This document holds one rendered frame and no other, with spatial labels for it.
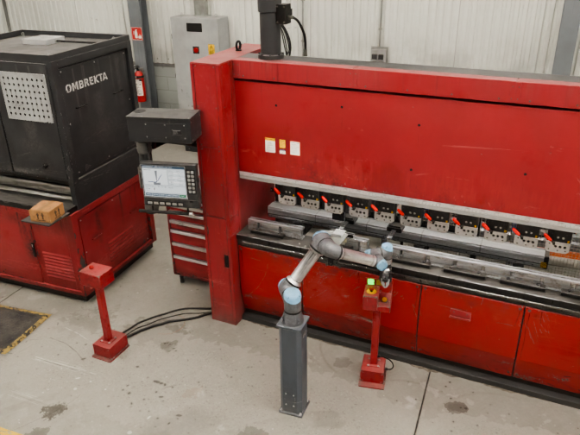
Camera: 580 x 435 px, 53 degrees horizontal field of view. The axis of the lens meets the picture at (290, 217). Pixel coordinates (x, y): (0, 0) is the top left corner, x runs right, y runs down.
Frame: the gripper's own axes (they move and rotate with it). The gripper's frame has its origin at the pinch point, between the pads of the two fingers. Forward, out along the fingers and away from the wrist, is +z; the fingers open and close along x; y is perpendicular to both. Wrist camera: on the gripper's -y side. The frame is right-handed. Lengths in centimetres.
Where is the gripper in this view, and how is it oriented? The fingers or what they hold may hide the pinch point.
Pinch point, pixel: (385, 286)
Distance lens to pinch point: 431.2
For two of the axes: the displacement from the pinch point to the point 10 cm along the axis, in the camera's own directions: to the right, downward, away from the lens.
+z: 0.4, 8.6, 5.1
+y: 2.4, -5.1, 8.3
